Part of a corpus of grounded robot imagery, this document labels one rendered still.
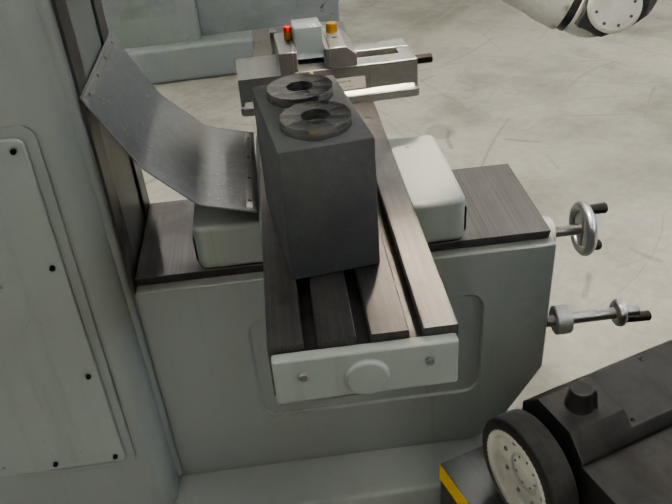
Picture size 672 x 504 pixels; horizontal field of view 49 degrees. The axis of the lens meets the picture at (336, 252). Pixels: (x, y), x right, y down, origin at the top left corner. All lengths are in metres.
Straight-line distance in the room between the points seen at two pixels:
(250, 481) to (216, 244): 0.59
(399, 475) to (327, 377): 0.80
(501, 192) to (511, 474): 0.56
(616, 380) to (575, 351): 0.94
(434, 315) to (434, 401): 0.74
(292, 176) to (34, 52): 0.46
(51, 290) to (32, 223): 0.13
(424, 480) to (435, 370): 0.77
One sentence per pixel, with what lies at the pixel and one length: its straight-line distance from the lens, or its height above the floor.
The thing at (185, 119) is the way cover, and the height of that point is 0.91.
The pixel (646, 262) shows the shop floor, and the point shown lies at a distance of 2.70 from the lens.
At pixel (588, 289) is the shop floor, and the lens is 2.53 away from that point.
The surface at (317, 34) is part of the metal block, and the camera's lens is 1.46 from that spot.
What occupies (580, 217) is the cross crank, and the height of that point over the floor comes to 0.65.
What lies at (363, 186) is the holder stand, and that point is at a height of 1.05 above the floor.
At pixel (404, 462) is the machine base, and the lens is 1.70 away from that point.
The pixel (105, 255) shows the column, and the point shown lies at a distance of 1.33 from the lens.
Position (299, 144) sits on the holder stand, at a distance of 0.90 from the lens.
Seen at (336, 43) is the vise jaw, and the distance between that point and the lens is 1.46.
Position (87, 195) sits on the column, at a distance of 1.27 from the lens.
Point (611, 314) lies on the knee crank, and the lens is 1.61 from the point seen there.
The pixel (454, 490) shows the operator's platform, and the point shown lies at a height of 0.38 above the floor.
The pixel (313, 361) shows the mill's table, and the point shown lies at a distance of 0.88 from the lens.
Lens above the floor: 1.51
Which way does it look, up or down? 34 degrees down
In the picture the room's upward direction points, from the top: 5 degrees counter-clockwise
